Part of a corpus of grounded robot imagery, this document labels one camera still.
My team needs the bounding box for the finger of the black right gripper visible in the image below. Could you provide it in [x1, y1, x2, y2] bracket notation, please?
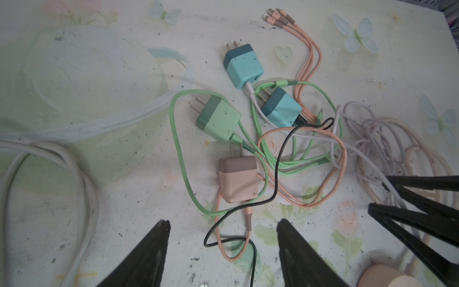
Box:
[368, 203, 459, 287]
[387, 175, 459, 192]

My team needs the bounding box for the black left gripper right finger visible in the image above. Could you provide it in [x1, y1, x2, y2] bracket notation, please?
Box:
[277, 219, 347, 287]

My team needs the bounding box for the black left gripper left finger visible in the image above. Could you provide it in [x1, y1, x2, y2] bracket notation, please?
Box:
[99, 220, 170, 287]

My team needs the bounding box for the lilac USB cable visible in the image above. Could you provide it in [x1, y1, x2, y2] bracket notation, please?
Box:
[244, 81, 424, 230]

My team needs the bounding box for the teal usb charger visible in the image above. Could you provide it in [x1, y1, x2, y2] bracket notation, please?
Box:
[260, 87, 306, 127]
[223, 41, 264, 89]

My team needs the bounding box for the pink round power socket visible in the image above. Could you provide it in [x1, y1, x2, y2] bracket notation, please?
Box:
[357, 264, 423, 287]

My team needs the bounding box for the pink USB charger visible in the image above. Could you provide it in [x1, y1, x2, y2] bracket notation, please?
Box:
[218, 144, 259, 203]

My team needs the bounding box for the green USB charger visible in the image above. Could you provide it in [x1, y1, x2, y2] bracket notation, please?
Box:
[191, 96, 243, 145]

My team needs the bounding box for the green USB cable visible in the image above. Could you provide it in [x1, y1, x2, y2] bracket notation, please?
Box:
[169, 79, 345, 218]

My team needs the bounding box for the black thin cable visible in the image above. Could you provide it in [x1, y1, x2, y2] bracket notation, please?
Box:
[203, 116, 335, 287]

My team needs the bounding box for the white power strip cable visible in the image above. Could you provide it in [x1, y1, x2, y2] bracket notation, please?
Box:
[0, 139, 100, 287]

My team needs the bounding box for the pink multi-head USB cable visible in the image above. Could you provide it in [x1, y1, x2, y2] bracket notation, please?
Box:
[214, 8, 349, 262]

